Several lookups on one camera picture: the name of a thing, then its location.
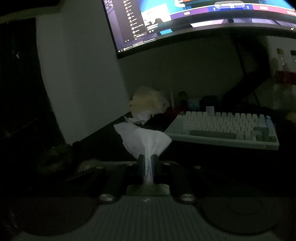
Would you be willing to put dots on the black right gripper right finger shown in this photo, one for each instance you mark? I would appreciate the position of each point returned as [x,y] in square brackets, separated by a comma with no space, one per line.
[155,168]

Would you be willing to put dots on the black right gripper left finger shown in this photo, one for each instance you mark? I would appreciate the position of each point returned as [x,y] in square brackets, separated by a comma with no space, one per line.
[140,169]

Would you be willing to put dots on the white paper tissue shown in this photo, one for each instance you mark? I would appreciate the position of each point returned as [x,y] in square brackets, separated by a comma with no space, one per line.
[140,141]

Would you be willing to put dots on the crumpled white tissue on desk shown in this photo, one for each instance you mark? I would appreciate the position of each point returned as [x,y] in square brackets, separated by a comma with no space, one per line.
[140,118]

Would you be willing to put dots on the white backlit mechanical keyboard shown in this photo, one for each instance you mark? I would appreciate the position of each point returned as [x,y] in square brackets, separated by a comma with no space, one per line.
[242,130]

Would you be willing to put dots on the curved computer monitor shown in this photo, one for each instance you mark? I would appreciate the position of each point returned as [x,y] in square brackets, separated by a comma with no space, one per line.
[136,26]

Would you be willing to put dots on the white shelf unit with bottles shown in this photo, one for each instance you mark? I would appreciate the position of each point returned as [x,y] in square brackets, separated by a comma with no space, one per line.
[279,51]

